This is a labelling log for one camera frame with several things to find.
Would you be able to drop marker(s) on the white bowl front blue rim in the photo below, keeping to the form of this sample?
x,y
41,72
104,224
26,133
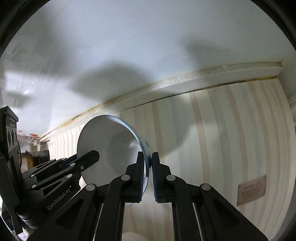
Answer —
x,y
118,144

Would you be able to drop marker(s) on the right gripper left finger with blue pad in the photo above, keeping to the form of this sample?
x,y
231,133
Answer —
x,y
102,212

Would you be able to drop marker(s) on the black camera box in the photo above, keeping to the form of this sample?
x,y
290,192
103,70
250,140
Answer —
x,y
11,175

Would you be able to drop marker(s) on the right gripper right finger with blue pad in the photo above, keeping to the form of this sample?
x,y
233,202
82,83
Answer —
x,y
200,212

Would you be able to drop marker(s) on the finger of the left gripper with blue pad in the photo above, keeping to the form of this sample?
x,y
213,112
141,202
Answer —
x,y
78,162

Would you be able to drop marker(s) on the brown label patch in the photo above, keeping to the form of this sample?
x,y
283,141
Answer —
x,y
251,190

